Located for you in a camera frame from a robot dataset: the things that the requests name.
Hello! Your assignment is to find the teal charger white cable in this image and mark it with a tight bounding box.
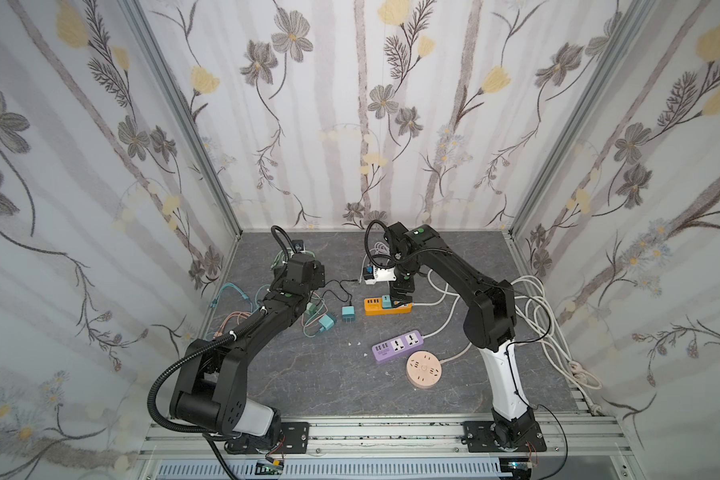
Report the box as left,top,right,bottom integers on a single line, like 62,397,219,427
359,236,397,311

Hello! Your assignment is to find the teal charger black cable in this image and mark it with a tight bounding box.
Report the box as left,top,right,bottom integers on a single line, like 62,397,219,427
311,278,357,323

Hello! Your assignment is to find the orange power strip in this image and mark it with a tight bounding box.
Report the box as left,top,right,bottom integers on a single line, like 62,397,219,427
363,295,412,316

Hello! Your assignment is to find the purple power strip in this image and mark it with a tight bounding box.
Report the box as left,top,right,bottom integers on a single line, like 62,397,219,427
371,330,424,364

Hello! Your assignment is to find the pink round power strip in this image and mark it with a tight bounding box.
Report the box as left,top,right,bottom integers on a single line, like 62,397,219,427
406,350,442,390

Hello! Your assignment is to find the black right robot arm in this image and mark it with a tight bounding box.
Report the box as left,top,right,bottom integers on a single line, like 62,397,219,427
382,222,539,451

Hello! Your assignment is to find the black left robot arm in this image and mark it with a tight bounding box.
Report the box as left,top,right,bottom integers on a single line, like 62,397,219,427
148,253,325,439

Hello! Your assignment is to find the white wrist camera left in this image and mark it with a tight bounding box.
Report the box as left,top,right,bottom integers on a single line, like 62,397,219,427
287,239,306,254

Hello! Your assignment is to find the light green charging cable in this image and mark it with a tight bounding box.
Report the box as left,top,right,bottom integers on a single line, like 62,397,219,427
269,248,295,277

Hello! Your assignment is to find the teal charging cable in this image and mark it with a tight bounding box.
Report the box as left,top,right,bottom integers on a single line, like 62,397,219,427
206,281,259,313

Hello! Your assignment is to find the white power strip cables bundle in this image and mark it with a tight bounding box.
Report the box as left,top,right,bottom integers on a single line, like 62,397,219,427
419,269,604,416

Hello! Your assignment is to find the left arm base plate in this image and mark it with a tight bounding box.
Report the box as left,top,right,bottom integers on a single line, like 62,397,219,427
224,422,310,455

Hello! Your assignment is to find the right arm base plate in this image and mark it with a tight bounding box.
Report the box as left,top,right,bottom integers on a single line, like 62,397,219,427
461,421,547,454

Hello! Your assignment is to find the black corrugated cable conduit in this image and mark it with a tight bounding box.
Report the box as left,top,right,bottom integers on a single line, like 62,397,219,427
146,332,235,434

